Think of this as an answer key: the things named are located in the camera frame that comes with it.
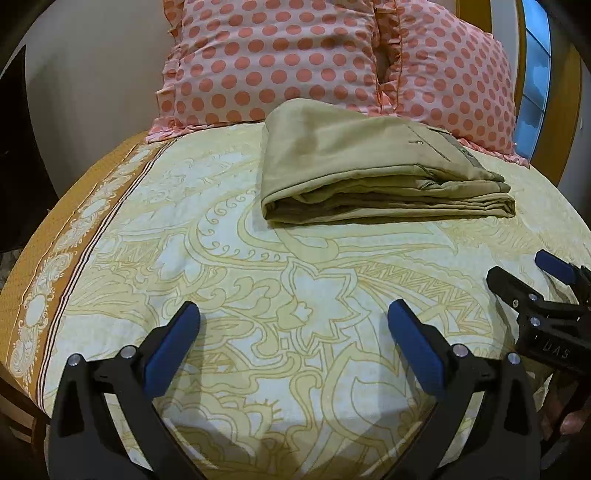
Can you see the wooden bed frame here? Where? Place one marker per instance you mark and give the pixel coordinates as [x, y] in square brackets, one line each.
[18, 415]

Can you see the yellow patterned bed sheet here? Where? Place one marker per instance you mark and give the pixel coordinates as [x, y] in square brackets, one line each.
[240, 258]

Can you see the wooden window frame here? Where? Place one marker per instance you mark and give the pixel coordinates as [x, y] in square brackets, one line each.
[561, 92]

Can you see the person's right hand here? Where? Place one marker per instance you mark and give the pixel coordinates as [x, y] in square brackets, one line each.
[572, 421]

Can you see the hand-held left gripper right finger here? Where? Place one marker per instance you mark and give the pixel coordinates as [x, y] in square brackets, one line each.
[415, 346]

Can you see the pink polka dot pillow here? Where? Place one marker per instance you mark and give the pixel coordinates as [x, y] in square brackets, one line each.
[272, 60]
[452, 74]

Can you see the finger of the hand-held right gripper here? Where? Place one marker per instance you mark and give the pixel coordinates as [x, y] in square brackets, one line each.
[508, 288]
[556, 264]

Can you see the dark furniture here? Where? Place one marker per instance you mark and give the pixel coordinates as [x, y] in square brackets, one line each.
[16, 161]

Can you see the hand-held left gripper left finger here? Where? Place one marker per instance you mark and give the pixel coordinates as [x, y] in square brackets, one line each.
[173, 346]

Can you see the khaki pants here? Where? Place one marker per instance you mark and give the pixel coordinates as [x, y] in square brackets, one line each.
[351, 161]

